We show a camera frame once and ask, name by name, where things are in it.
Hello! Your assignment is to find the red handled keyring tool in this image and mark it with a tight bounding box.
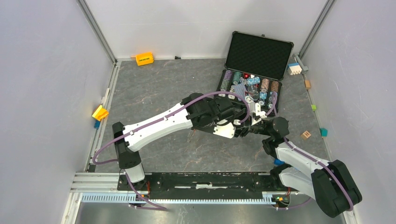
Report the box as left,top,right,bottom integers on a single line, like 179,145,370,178
187,129,196,143

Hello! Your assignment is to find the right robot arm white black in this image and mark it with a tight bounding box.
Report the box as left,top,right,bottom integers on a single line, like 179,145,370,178
233,117,362,218

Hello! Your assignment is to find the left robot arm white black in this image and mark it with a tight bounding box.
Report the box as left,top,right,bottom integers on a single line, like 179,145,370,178
113,91,250,190

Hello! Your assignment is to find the blue green white brick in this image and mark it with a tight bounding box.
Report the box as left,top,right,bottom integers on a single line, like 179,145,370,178
274,159,293,172

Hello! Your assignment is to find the wooden letter cube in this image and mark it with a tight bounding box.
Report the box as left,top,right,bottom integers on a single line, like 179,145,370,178
300,131,311,140

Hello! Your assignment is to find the black poker chip case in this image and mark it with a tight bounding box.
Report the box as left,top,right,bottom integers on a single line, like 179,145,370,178
216,31,294,112

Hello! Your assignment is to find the teal small cube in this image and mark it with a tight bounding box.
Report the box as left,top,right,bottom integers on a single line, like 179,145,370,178
319,127,328,138

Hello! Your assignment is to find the small wooden cube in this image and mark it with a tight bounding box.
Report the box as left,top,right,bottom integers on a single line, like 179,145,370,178
304,80,311,90

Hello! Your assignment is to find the white blue toy block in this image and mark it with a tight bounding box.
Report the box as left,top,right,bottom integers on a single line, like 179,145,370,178
287,63,303,76

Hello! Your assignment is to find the orange yellow toy block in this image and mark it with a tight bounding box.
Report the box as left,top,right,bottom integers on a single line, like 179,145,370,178
135,52,154,66

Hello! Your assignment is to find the yellow orange block left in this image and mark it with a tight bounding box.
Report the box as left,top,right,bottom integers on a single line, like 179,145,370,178
92,105,109,121

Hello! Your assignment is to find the blue small block left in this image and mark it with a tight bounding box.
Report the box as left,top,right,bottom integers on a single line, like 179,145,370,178
94,120,101,129

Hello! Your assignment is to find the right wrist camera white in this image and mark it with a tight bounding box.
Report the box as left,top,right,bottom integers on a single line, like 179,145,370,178
248,102,267,121

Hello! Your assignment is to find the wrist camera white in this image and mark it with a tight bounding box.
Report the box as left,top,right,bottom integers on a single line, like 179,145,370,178
213,119,241,139
248,102,267,121

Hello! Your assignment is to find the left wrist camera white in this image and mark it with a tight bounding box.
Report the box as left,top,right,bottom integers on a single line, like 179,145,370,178
213,119,241,139

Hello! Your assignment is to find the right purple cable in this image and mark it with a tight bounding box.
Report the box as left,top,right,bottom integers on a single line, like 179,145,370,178
265,91,355,212

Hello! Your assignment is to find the purple cable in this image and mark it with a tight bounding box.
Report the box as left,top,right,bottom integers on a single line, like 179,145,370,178
92,91,251,211
265,91,355,212

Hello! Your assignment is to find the white toothed cable rail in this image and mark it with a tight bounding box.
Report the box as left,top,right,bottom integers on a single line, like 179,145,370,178
81,192,275,205

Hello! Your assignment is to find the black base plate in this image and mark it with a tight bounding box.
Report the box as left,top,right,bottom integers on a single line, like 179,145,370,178
134,172,294,200

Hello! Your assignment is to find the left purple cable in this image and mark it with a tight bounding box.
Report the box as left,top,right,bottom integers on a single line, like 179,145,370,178
92,91,251,211

